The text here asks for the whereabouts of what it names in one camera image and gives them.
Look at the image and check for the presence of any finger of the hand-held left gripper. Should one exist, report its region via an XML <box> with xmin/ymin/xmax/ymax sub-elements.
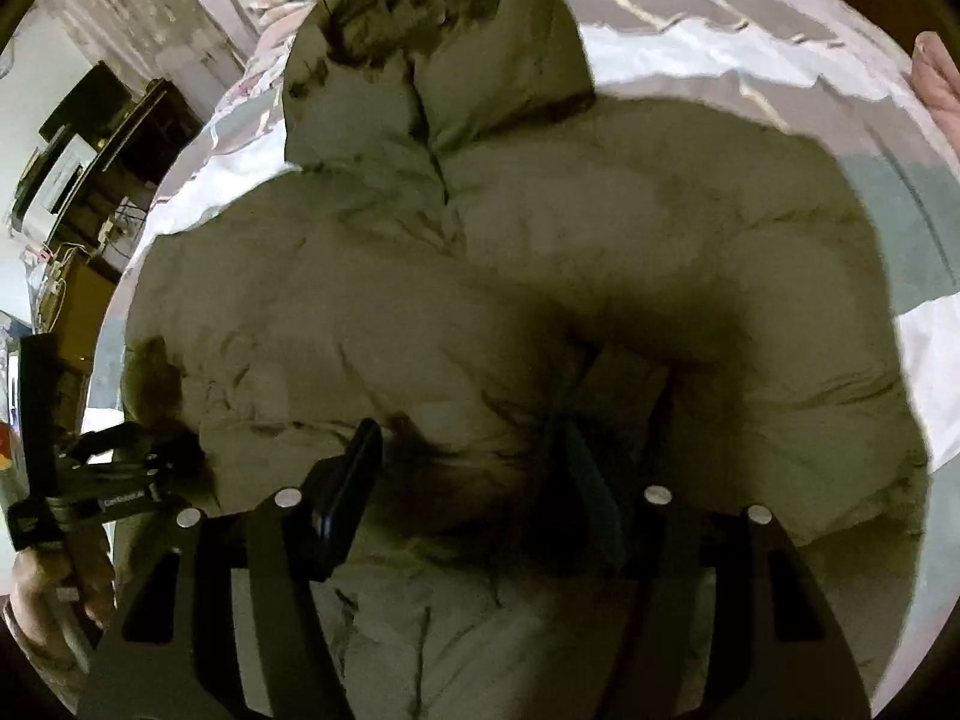
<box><xmin>71</xmin><ymin>420</ymin><xmax>205</xmax><ymax>475</ymax></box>

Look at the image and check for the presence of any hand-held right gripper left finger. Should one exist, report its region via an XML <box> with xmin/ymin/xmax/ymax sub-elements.
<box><xmin>77</xmin><ymin>418</ymin><xmax>385</xmax><ymax>720</ymax></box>

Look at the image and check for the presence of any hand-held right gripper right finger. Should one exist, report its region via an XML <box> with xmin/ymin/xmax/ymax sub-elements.
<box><xmin>561</xmin><ymin>371</ymin><xmax>875</xmax><ymax>720</ymax></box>

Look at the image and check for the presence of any olive green puffer jacket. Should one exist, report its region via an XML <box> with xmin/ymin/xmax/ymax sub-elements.
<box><xmin>120</xmin><ymin>0</ymin><xmax>931</xmax><ymax>720</ymax></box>

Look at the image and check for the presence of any person's left hand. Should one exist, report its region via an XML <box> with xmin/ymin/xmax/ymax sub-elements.
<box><xmin>7</xmin><ymin>521</ymin><xmax>115</xmax><ymax>661</ymax></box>

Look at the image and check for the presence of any dark wooden desk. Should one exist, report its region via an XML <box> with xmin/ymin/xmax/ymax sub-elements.
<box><xmin>30</xmin><ymin>79</ymin><xmax>200</xmax><ymax>428</ymax></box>

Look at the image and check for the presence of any black monitor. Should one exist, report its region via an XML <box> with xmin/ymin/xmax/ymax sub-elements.
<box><xmin>39</xmin><ymin>62</ymin><xmax>132</xmax><ymax>143</ymax></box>

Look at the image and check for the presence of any white grey patterned bed sheet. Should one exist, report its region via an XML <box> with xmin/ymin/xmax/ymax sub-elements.
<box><xmin>22</xmin><ymin>0</ymin><xmax>960</xmax><ymax>698</ymax></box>

